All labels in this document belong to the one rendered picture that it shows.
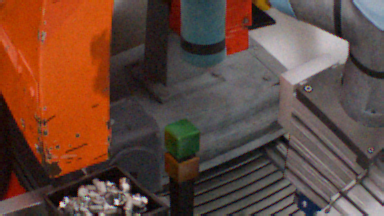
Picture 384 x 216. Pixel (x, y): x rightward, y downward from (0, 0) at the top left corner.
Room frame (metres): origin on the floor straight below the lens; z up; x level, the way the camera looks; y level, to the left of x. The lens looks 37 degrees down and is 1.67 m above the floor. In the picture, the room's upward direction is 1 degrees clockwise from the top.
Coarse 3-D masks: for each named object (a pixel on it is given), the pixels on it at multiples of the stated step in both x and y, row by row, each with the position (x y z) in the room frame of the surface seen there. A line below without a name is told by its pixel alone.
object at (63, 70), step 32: (32, 0) 1.36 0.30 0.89; (64, 0) 1.32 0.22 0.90; (96, 0) 1.36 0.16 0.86; (32, 32) 1.34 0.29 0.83; (64, 32) 1.33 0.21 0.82; (96, 32) 1.37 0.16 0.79; (32, 64) 1.34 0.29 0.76; (64, 64) 1.33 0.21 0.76; (96, 64) 1.37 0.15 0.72; (32, 96) 1.31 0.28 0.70; (64, 96) 1.33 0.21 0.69; (96, 96) 1.37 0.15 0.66; (32, 128) 1.34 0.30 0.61; (64, 128) 1.33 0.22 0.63; (96, 128) 1.37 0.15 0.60; (64, 160) 1.32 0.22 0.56; (96, 160) 1.36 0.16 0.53
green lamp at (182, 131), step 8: (184, 120) 1.32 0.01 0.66; (168, 128) 1.30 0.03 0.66; (176, 128) 1.30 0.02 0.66; (184, 128) 1.30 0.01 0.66; (192, 128) 1.30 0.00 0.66; (168, 136) 1.29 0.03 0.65; (176, 136) 1.28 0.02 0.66; (184, 136) 1.28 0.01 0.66; (192, 136) 1.29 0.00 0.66; (168, 144) 1.29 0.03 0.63; (176, 144) 1.28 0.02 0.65; (184, 144) 1.28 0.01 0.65; (192, 144) 1.29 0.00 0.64; (176, 152) 1.28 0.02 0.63; (184, 152) 1.28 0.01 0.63; (192, 152) 1.29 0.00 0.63
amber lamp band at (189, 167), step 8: (168, 152) 1.31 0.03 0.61; (168, 160) 1.29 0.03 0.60; (192, 160) 1.29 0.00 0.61; (168, 168) 1.29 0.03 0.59; (176, 168) 1.28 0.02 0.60; (184, 168) 1.28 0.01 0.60; (192, 168) 1.29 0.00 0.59; (176, 176) 1.28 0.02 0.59; (184, 176) 1.28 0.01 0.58; (192, 176) 1.29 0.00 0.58
